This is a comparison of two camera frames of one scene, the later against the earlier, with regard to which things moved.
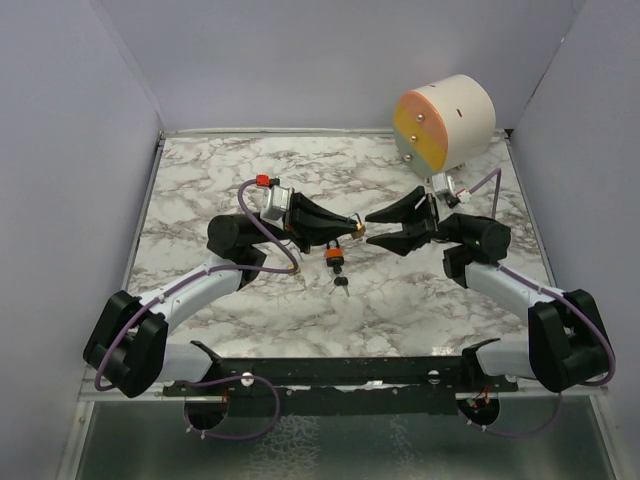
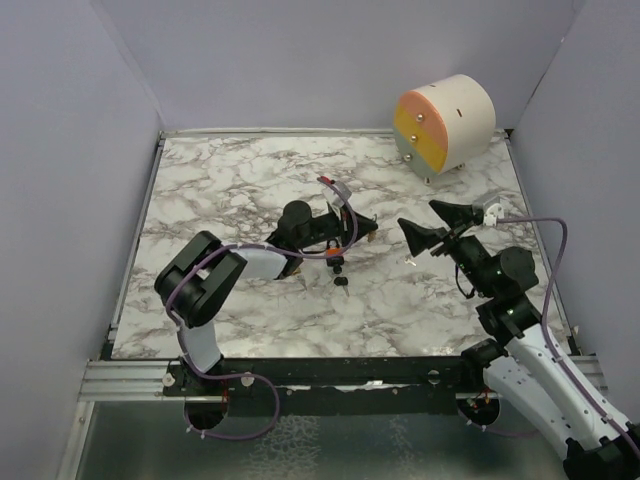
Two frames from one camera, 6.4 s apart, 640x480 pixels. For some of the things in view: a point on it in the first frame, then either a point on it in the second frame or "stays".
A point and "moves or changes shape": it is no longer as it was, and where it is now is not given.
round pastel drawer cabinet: [444, 125] stays
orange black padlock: [334, 254] stays
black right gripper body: [429, 212] to [455, 242]
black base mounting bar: [340, 387] stays
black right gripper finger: [402, 243] to [454, 214]
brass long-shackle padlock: [360, 228] moves or changes shape
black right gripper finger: [399, 211] to [420, 238]
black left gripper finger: [329, 233] to [364, 226]
